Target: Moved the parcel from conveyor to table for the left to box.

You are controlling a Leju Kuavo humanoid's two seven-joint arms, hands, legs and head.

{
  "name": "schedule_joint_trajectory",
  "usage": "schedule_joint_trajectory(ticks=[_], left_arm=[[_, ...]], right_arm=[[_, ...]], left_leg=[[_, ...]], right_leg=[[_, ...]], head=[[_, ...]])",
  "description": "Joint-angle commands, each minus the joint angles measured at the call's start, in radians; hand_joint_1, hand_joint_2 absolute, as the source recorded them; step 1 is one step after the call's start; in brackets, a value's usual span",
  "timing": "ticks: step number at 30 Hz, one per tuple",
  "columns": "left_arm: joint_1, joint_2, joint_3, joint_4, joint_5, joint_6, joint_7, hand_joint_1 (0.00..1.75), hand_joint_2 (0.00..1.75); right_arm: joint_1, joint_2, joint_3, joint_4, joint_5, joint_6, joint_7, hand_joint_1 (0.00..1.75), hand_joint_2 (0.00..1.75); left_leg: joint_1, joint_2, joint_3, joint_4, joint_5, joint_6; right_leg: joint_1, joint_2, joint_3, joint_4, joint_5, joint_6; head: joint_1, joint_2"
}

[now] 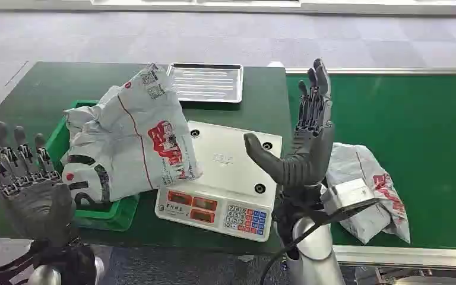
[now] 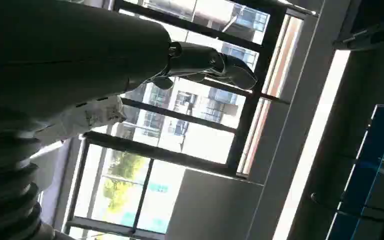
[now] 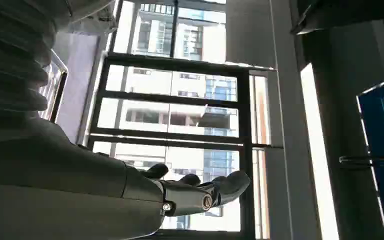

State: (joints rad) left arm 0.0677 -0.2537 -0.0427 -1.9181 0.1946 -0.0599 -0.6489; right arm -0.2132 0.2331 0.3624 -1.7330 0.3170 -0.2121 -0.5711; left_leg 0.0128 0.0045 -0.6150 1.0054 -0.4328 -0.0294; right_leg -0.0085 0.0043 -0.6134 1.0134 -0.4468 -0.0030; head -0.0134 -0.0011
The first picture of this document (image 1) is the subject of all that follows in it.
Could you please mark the small grey parcel bag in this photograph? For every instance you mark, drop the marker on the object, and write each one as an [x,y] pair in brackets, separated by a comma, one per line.
[369,188]

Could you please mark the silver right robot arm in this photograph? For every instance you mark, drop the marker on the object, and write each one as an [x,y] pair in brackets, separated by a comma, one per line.
[310,240]

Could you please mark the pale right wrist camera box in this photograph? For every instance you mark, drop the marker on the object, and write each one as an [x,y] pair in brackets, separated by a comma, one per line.
[348,195]

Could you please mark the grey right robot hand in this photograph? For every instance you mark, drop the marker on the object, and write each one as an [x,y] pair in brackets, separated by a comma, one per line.
[304,157]

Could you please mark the green plastic crate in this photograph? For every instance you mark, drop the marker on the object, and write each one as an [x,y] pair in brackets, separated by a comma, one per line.
[98,204]

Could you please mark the white electronic scale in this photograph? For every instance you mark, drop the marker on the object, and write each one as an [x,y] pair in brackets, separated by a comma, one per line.
[224,185]

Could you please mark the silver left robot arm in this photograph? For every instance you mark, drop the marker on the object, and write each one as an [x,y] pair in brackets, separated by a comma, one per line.
[61,265]

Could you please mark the large grey parcel bag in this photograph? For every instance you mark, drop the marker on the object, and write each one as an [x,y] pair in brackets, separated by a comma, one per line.
[127,135]

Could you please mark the green conveyor belt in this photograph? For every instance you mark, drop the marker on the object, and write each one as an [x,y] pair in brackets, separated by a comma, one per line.
[416,157]

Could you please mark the steel tray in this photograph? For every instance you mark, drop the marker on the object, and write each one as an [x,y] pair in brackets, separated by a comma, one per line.
[206,81]

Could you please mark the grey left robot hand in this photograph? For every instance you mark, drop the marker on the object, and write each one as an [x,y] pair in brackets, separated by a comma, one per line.
[35,200]

